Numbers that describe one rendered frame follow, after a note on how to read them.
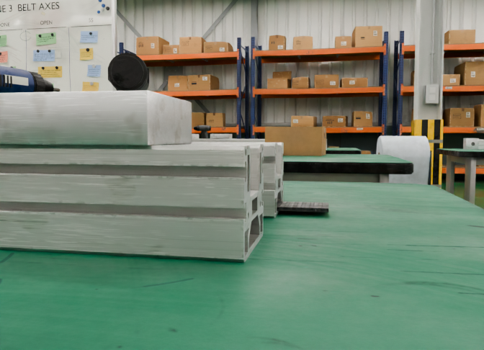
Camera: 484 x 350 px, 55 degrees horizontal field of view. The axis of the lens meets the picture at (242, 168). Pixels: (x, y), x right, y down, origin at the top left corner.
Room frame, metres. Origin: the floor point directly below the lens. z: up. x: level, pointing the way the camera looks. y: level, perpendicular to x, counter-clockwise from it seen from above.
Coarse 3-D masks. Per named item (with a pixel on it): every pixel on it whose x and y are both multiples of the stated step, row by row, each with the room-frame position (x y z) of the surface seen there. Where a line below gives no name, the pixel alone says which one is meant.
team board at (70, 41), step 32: (0, 0) 3.65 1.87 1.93; (32, 0) 3.59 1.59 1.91; (64, 0) 3.54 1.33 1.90; (96, 0) 3.49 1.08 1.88; (0, 32) 3.65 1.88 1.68; (32, 32) 3.59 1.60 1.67; (64, 32) 3.54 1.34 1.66; (96, 32) 3.48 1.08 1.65; (0, 64) 3.65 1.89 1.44; (32, 64) 3.59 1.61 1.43; (64, 64) 3.54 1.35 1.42; (96, 64) 3.49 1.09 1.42
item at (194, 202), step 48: (192, 144) 0.41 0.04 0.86; (240, 144) 0.41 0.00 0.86; (0, 192) 0.37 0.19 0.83; (48, 192) 0.36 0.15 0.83; (96, 192) 0.35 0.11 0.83; (144, 192) 0.34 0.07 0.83; (192, 192) 0.34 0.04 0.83; (240, 192) 0.33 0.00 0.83; (0, 240) 0.37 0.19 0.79; (48, 240) 0.36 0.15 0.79; (96, 240) 0.35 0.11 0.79; (144, 240) 0.34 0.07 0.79; (192, 240) 0.34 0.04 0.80; (240, 240) 0.33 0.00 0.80
